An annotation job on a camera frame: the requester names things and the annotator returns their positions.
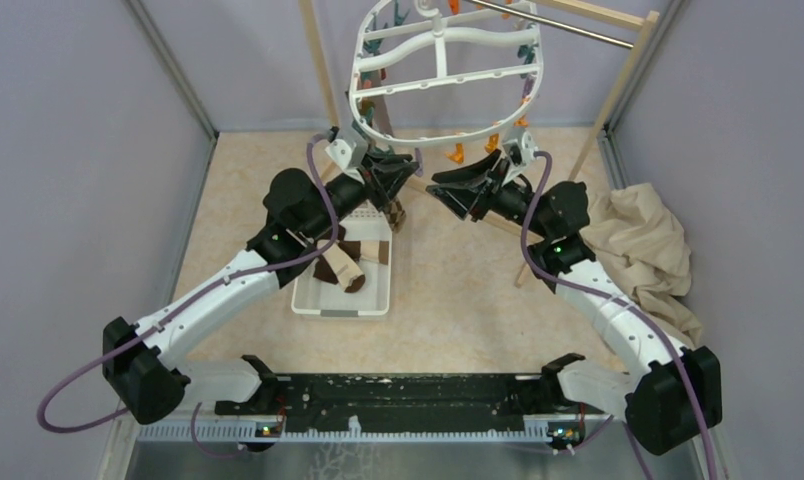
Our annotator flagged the purple cable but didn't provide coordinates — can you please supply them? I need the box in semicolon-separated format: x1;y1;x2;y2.
36;134;340;460
519;150;721;480

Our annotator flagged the white round clip hanger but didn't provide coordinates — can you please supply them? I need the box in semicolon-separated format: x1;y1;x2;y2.
347;1;544;147

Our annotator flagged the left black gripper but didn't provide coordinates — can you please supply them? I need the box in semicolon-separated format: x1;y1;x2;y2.
304;151;420;240

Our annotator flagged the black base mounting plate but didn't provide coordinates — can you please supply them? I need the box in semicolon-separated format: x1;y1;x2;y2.
214;373;603;454

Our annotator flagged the white plastic basket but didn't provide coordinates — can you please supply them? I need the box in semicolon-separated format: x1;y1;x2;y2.
290;206;395;318

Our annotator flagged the metal hanging rod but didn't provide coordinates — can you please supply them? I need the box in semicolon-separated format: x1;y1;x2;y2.
471;0;635;51

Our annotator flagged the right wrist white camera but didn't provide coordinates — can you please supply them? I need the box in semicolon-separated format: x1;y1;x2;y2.
501;126;537;174

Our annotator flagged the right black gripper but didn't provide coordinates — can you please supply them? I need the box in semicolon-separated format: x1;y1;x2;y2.
427;149;552;239

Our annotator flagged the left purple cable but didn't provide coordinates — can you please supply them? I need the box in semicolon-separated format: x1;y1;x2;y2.
36;134;340;460

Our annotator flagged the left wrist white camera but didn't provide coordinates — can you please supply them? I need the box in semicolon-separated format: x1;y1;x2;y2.
325;125;369;182

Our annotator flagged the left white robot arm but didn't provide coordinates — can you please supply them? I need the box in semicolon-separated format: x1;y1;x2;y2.
103;154;420;425

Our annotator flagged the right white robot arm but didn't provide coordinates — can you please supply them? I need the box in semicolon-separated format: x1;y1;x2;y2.
426;150;723;455

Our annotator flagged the white slotted cable duct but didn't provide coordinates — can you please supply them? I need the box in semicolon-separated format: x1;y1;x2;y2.
137;417;552;444

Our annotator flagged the beige crumpled cloth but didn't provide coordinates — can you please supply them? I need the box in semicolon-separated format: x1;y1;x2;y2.
581;183;703;347

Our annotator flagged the wooden drying rack frame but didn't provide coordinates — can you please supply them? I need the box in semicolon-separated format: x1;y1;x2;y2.
299;0;660;289

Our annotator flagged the beige brown sock in basket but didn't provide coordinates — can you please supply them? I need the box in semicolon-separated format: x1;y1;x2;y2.
313;240;390;293

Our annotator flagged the wrist white camera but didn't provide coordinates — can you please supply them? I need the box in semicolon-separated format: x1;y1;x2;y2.
501;126;537;174
325;125;369;182

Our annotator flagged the brown checkered sock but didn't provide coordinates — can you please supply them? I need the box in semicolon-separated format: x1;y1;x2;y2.
382;198;407;233

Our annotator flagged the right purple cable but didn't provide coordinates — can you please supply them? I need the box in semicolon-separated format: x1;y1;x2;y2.
519;150;721;480

